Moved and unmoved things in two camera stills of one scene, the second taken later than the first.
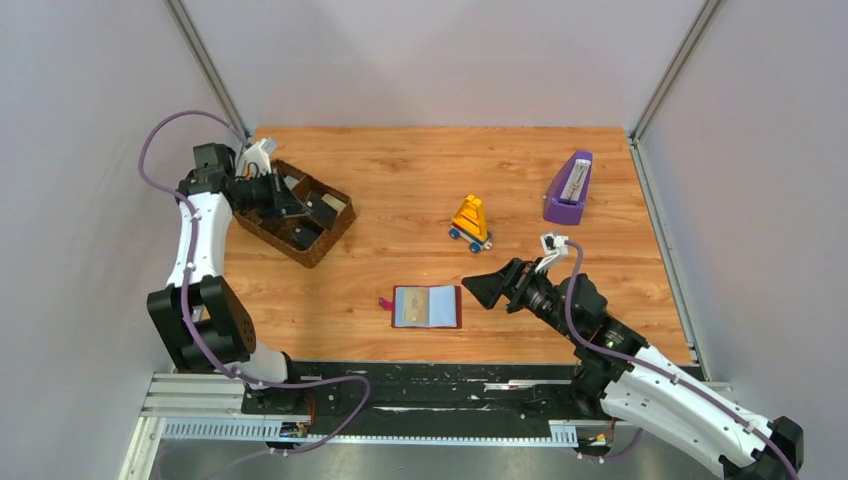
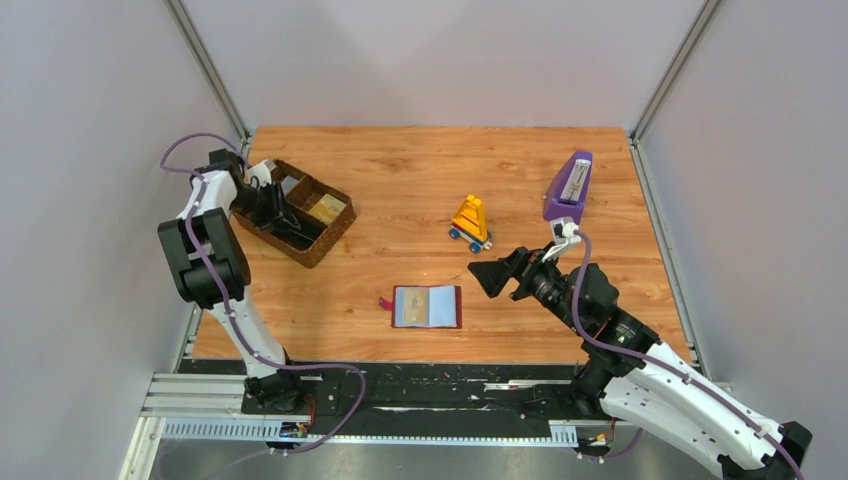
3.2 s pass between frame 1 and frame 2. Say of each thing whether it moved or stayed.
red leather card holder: stayed
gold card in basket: stayed
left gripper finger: moved
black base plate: stayed
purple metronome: stayed
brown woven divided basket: stayed
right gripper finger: moved
